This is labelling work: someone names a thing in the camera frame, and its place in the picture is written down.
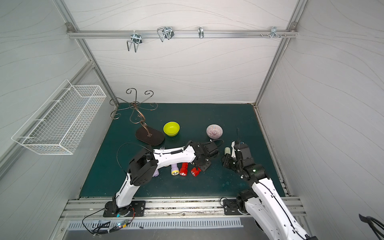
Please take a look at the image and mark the pale green flashlight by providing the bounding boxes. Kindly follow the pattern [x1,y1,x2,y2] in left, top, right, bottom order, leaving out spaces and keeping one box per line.
[225,147,232,155]

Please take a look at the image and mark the red flashlight horizontal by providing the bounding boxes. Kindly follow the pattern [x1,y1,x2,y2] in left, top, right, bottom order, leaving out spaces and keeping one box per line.
[191,167,202,177]

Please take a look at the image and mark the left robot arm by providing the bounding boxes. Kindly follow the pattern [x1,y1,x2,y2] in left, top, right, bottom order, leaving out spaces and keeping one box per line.
[112,141,219,209]

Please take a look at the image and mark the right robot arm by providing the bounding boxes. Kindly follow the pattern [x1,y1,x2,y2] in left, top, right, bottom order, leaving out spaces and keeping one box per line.
[222,141,317,240]

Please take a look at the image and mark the red flashlight upright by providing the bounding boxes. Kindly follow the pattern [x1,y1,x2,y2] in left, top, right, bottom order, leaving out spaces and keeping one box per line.
[180,163,189,177]

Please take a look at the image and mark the purple flashlight right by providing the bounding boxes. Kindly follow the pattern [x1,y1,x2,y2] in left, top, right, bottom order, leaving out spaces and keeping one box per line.
[171,164,180,176]

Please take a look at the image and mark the purple flashlight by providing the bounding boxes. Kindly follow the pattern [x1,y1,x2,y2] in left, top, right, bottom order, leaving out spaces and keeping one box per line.
[153,170,160,178]
[171,164,180,176]

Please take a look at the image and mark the purple flashlight leftmost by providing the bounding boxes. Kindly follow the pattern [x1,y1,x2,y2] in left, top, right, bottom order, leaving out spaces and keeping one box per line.
[153,170,160,178]

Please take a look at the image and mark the pink striped bowl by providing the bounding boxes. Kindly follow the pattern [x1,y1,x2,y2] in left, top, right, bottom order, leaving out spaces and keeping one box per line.
[206,124,224,140]

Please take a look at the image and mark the lime green bowl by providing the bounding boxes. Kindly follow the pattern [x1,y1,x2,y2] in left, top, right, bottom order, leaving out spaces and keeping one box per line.
[163,122,180,137]

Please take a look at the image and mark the dark green table mat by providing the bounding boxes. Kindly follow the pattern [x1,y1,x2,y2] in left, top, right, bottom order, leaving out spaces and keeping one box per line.
[80,104,285,198]

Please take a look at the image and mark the left green-lit circuit board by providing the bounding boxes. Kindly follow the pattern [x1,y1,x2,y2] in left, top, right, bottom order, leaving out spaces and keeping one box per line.
[116,220,130,229]

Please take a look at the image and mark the small metal hook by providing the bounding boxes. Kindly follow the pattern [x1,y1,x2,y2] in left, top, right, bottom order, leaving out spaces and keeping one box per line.
[198,27,204,39]

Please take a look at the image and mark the metal double hook middle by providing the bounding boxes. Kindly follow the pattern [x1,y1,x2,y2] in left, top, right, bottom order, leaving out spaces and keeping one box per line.
[157,26,175,42]

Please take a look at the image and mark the metal double hook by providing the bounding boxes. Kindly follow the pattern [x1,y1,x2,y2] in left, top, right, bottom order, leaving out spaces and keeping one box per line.
[157,26,175,42]
[127,33,143,53]

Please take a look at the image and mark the metal double hook left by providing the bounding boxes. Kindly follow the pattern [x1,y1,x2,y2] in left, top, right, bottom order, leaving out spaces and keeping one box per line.
[127,33,143,53]

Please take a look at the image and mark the white vent strip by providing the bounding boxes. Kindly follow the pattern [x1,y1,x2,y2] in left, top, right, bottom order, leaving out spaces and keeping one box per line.
[67,218,244,231]

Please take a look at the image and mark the black object bottom right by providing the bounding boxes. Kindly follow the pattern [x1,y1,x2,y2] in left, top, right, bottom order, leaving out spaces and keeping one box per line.
[359,214,384,240]

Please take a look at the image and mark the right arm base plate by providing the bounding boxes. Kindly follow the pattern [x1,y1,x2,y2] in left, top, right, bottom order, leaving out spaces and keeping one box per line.
[222,199,248,216]

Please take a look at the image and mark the copper wire jewelry stand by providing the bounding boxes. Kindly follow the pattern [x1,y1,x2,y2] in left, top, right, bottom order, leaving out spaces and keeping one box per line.
[109,88,165,146]

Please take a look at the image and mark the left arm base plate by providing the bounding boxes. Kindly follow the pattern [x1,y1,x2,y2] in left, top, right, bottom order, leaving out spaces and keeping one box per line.
[103,201,146,218]

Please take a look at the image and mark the metal hook bracket right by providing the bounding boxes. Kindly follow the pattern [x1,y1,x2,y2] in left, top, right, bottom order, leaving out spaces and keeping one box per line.
[260,27,287,39]

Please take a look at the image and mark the aluminium front rail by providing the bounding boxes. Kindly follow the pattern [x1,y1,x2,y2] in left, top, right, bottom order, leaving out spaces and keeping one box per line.
[58,196,307,222]

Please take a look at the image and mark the aluminium rail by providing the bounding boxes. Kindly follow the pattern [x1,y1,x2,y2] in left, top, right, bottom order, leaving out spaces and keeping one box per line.
[58,196,307,222]
[68,29,299,40]

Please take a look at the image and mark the white wire basket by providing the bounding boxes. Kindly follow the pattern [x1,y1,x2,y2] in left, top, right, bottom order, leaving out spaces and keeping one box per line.
[11,80,106,155]

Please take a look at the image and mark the aluminium top rail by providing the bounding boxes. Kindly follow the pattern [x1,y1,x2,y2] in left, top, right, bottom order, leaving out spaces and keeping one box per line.
[68,29,299,40]

